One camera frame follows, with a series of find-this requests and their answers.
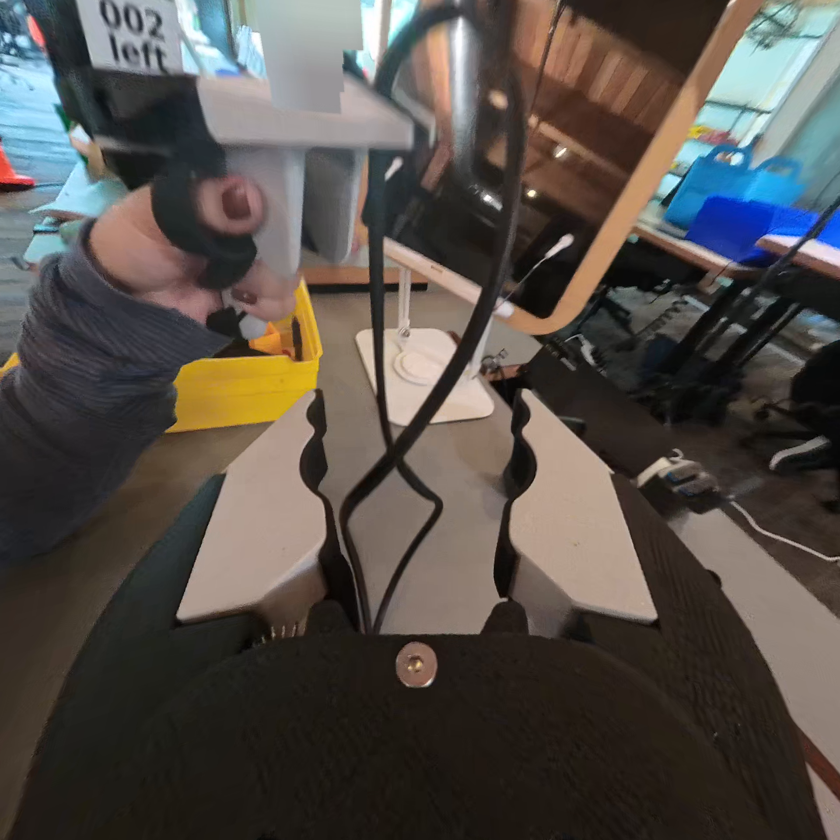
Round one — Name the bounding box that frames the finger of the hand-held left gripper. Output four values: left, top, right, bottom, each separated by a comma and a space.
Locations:
197, 74, 416, 278
304, 148, 366, 265

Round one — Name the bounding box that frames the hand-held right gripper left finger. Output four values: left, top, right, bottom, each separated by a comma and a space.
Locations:
176, 388, 359, 632

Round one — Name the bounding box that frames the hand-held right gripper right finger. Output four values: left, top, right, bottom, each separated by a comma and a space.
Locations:
493, 388, 658, 642

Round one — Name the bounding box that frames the black cable with plug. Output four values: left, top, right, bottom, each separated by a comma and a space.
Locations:
338, 0, 571, 635

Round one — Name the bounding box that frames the yellow plastic bin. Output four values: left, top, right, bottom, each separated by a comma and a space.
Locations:
0, 279, 324, 434

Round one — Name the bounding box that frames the person's left forearm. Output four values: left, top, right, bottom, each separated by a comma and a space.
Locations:
0, 220, 232, 560

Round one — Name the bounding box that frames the person's left hand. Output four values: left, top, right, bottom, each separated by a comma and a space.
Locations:
88, 174, 299, 329

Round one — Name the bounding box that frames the orange traffic cone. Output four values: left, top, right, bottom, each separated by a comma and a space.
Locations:
0, 136, 36, 193

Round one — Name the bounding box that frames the white mirror stand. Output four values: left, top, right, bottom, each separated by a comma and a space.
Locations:
354, 233, 580, 429

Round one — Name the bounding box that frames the wood framed mirror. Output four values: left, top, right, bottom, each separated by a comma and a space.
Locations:
354, 0, 770, 337

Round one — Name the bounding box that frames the brown edged work table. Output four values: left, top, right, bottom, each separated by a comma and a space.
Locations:
632, 220, 840, 282

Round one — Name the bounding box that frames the small blue plastic bin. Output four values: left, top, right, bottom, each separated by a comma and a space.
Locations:
684, 195, 783, 267
755, 209, 840, 261

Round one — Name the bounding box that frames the white power cable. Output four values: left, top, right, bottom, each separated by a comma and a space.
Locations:
725, 497, 840, 565

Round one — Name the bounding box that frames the blue caddy with handle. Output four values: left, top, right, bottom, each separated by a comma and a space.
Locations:
663, 144, 805, 232

